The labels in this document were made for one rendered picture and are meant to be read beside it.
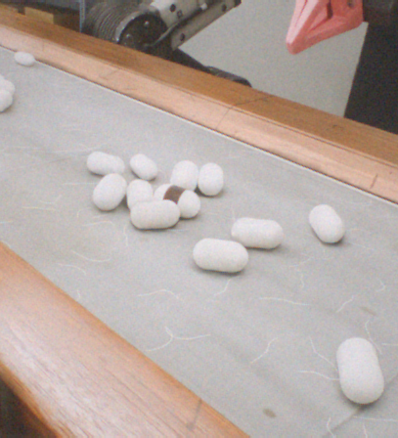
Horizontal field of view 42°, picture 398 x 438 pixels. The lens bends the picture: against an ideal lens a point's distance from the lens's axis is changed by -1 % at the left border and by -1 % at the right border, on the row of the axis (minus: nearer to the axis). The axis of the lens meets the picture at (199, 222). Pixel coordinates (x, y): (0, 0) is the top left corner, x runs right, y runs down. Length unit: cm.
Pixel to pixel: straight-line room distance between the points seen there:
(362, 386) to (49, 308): 15
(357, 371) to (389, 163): 28
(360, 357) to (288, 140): 31
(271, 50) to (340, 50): 37
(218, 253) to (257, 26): 251
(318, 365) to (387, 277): 11
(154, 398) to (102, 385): 2
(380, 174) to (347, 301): 19
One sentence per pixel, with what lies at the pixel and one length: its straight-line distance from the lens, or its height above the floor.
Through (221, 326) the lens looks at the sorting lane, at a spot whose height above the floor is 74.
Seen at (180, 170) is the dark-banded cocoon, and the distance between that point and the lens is 42.
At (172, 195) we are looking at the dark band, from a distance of 39.
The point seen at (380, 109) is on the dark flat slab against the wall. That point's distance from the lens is 249.
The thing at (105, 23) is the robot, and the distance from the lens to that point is 100.
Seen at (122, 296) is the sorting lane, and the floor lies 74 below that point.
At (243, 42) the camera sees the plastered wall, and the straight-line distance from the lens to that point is 286.
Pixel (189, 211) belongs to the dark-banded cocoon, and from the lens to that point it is 38.
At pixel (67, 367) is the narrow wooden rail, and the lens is 24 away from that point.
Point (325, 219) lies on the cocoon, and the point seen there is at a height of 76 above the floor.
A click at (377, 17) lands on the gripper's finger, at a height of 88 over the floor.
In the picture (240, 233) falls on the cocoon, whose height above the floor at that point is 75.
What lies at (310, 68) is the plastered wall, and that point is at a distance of 267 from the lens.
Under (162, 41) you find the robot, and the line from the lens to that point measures 100.
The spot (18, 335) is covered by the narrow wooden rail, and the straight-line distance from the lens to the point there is 25.
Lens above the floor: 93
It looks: 29 degrees down
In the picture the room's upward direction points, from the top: 7 degrees clockwise
